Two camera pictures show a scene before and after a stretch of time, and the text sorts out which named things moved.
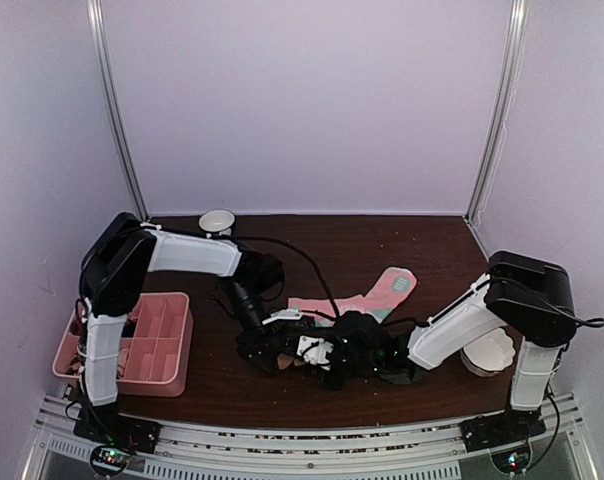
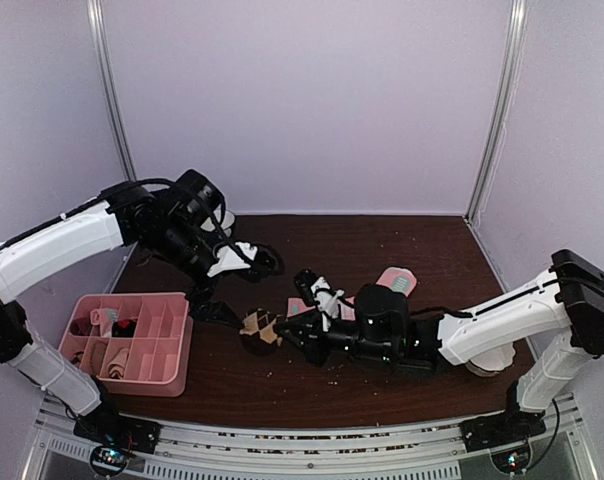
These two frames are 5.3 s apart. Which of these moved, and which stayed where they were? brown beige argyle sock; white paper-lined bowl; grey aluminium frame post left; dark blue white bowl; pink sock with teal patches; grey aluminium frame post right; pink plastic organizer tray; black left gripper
Moved: black left gripper; brown beige argyle sock
Stayed: pink sock with teal patches; white paper-lined bowl; grey aluminium frame post left; dark blue white bowl; pink plastic organizer tray; grey aluminium frame post right
